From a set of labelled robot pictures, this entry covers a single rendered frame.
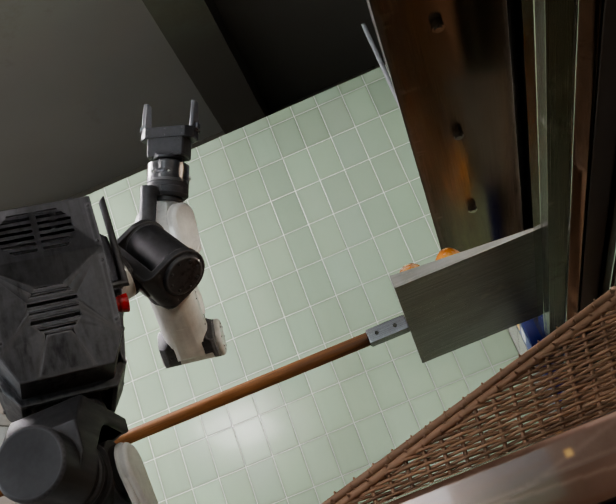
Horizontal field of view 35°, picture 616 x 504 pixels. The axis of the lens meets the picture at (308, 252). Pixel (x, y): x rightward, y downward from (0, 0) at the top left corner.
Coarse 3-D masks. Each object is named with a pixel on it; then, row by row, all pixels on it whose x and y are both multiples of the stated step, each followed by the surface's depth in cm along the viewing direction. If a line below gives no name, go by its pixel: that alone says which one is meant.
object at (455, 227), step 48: (384, 0) 144; (432, 0) 146; (480, 0) 149; (384, 48) 155; (432, 48) 158; (480, 48) 161; (432, 96) 171; (480, 96) 174; (432, 144) 187; (480, 144) 191; (432, 192) 206; (480, 192) 211; (480, 240) 235
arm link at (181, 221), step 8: (168, 208) 202; (176, 208) 201; (184, 208) 203; (168, 216) 201; (176, 216) 201; (184, 216) 202; (192, 216) 204; (168, 224) 201; (176, 224) 201; (184, 224) 202; (192, 224) 204; (176, 232) 201; (184, 232) 202; (192, 232) 204; (184, 240) 202; (192, 240) 203; (192, 248) 203; (200, 248) 206
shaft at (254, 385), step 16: (320, 352) 215; (336, 352) 214; (352, 352) 215; (288, 368) 215; (304, 368) 214; (240, 384) 216; (256, 384) 215; (272, 384) 215; (208, 400) 216; (224, 400) 215; (176, 416) 216; (192, 416) 216; (128, 432) 217; (144, 432) 216; (0, 496) 219
